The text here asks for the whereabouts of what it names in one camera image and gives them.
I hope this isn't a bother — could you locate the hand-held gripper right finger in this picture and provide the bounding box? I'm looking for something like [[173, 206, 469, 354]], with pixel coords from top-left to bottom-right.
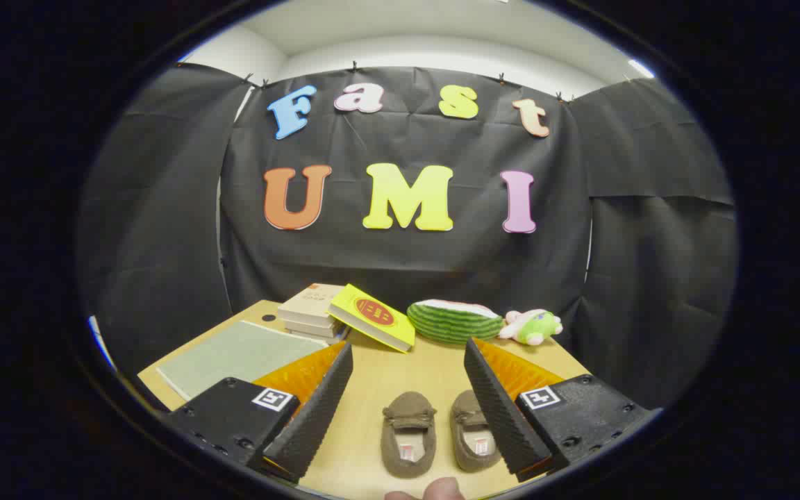
[[464, 338, 654, 483]]

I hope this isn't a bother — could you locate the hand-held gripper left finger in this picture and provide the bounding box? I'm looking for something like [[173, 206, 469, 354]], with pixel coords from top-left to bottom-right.
[[164, 340, 354, 485]]

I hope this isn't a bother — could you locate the brown fuzzy shoe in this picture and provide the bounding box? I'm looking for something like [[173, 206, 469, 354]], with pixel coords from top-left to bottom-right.
[[381, 391, 438, 478], [450, 390, 503, 473]]

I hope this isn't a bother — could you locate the pale green fabric storage box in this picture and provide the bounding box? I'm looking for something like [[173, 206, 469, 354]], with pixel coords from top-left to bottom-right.
[[157, 319, 331, 402]]

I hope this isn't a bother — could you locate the blue-edged paperback book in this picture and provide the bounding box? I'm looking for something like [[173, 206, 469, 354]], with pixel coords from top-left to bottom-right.
[[289, 326, 349, 345]]

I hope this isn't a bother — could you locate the white paperback book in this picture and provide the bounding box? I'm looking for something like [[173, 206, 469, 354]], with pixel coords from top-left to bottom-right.
[[282, 318, 345, 339]]

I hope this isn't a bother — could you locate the pink and green plush toy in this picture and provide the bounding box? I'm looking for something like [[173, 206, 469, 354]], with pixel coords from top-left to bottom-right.
[[499, 309, 564, 347]]

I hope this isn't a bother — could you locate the watermelon slice plush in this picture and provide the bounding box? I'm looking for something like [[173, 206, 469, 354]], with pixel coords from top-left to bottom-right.
[[407, 299, 505, 346]]

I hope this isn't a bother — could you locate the beige cover book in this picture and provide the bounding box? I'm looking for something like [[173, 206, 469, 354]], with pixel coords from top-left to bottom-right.
[[277, 283, 345, 327]]

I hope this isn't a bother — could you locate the yellow book with red emblem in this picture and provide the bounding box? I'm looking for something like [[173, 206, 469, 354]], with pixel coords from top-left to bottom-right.
[[328, 283, 416, 353]]

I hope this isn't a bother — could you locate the black backdrop cloth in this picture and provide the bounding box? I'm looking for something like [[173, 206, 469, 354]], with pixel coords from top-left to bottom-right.
[[77, 62, 740, 410]]

